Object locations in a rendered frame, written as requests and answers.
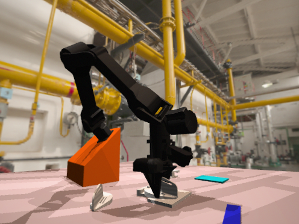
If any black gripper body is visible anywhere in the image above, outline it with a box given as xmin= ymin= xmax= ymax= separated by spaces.
xmin=133 ymin=135 xmax=175 ymax=173

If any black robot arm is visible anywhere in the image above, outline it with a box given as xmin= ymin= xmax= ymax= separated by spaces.
xmin=60 ymin=42 xmax=197 ymax=167

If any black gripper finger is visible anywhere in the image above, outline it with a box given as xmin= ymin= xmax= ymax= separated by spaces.
xmin=141 ymin=170 xmax=167 ymax=198
xmin=162 ymin=166 xmax=177 ymax=179

